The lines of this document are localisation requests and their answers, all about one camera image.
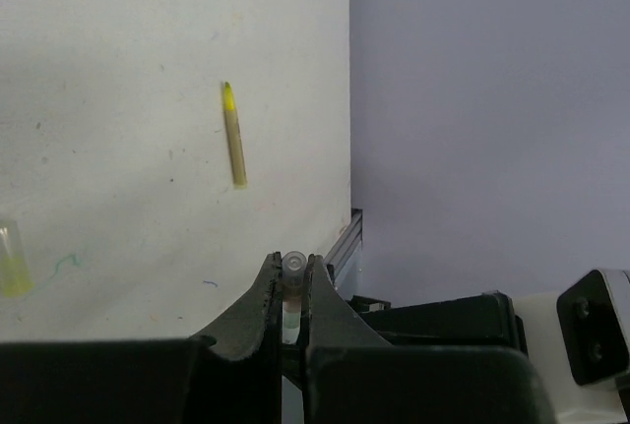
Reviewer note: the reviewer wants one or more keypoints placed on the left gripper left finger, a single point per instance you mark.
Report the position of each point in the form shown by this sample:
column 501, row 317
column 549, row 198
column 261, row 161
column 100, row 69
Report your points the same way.
column 237, row 375

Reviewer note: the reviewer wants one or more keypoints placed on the clear pen cap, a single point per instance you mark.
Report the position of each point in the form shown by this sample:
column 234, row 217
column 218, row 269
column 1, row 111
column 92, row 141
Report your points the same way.
column 294, row 265

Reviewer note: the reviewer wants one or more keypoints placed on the right side aluminium rail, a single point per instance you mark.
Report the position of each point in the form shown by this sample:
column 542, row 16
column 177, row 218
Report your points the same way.
column 343, row 260

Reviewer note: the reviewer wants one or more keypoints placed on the yellow highlighter cap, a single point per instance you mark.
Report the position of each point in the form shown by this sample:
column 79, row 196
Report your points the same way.
column 15, row 276

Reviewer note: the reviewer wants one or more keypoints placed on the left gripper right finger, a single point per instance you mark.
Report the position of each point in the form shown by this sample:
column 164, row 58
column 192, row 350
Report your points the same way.
column 342, row 356

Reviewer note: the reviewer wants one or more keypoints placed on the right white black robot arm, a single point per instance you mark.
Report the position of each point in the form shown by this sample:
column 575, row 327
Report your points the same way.
column 578, row 339

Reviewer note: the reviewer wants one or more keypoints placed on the yellow highlighter pen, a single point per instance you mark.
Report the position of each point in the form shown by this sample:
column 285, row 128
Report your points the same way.
column 232, row 129

